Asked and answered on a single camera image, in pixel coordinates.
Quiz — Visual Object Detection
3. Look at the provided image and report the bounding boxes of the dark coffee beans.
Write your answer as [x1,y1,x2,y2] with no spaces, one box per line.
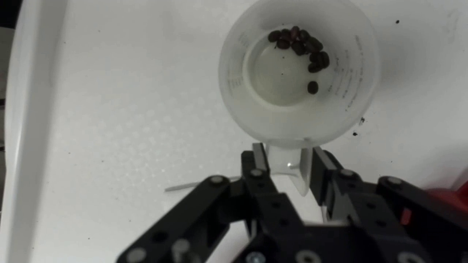
[268,26,331,95]

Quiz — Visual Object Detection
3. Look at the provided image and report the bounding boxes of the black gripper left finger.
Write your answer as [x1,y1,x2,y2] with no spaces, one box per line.
[116,143,310,263]

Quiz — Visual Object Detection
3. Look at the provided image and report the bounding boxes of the white tray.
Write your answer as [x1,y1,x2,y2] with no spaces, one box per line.
[2,0,468,263]

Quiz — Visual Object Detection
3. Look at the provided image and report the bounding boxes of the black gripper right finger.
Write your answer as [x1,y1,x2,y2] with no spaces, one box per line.
[309,147,468,263]

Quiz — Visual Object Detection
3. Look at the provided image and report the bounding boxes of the translucent plastic measuring jug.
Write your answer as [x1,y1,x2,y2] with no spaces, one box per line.
[218,0,382,194]

